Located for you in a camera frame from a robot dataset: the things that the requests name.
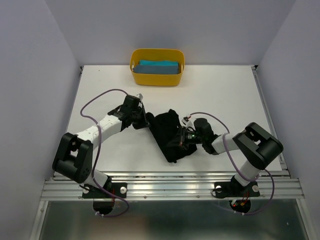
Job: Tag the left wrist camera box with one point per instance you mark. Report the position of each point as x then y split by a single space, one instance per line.
139 96

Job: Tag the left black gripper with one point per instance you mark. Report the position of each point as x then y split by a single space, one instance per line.
144 122

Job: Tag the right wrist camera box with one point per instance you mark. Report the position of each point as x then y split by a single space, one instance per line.
186 121

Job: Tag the teal folded t shirt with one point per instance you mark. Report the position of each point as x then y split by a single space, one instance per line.
161 63

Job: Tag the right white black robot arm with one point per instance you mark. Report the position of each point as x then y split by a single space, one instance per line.
258 146

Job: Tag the black t shirt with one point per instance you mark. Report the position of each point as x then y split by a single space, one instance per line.
164 128

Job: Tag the aluminium front rail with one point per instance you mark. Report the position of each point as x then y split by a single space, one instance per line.
161 186

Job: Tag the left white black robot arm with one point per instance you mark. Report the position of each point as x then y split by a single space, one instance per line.
74 156

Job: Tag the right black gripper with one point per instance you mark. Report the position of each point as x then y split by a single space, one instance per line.
182 139

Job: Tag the yellow plastic basket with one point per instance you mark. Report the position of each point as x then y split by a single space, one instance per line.
157 54

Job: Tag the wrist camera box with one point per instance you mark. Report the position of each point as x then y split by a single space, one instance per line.
186 121
139 96

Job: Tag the right aluminium side rail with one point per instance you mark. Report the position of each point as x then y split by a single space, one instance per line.
284 168

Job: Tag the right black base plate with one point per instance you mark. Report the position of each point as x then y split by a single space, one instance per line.
228 189

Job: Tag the grey blue folded t shirt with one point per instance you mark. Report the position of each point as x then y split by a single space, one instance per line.
157 69

